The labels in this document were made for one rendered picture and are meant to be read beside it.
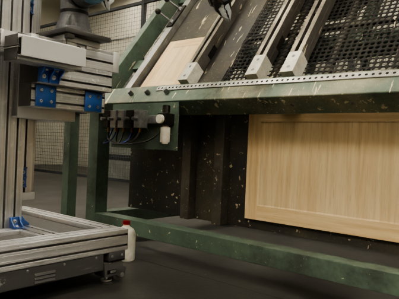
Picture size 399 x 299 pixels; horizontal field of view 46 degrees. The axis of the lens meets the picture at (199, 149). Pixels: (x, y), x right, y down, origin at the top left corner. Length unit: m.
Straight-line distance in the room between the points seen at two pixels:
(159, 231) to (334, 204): 0.89
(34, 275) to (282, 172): 1.16
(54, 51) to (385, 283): 1.45
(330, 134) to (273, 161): 0.31
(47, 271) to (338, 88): 1.28
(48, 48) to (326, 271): 1.33
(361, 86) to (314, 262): 0.70
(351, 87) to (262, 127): 0.60
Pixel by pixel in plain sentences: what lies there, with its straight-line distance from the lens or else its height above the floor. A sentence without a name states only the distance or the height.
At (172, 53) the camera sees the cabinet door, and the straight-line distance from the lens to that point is 2.76.
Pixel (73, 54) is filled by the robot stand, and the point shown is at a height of 0.92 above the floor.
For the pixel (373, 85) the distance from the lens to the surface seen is 1.82.
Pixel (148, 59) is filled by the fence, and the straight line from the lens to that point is 2.82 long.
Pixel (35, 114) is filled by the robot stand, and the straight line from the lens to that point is 2.04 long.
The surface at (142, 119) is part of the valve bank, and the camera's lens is 2.35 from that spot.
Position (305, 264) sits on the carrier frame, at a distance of 1.96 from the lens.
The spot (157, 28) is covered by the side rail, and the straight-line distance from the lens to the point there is 3.23.
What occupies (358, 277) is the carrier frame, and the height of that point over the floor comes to 0.14.
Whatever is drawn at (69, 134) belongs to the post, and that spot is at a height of 0.63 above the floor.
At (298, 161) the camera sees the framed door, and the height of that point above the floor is 0.55.
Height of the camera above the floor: 0.60
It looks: level
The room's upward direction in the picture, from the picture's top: 3 degrees clockwise
